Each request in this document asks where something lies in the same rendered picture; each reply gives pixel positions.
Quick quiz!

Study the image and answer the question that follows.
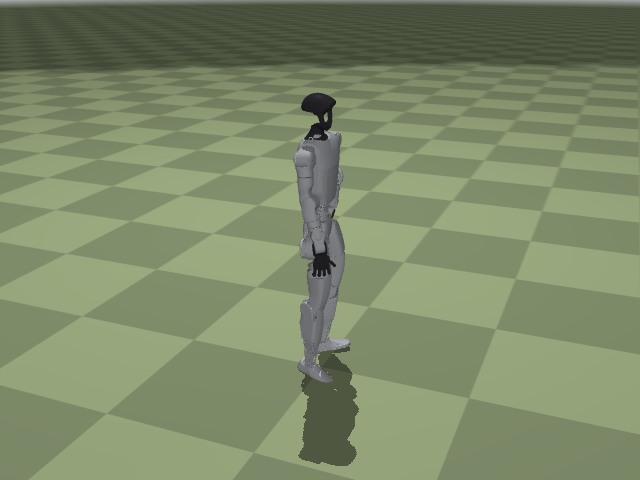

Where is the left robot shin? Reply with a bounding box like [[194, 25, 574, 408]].
[[320, 286, 339, 343]]

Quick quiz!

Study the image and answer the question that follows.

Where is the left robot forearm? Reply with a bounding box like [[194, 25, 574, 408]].
[[328, 184, 341, 216]]

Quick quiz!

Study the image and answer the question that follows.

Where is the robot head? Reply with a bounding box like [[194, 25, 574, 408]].
[[301, 93, 336, 141]]

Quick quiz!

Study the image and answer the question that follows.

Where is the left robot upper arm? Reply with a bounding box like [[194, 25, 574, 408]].
[[329, 131, 344, 185]]

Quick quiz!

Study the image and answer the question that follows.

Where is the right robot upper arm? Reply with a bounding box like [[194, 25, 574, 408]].
[[294, 146, 320, 210]]

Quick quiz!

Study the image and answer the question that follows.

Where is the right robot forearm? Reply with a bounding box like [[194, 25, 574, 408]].
[[301, 198, 326, 254]]

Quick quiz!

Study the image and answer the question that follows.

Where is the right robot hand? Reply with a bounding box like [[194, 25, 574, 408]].
[[312, 241, 336, 277]]

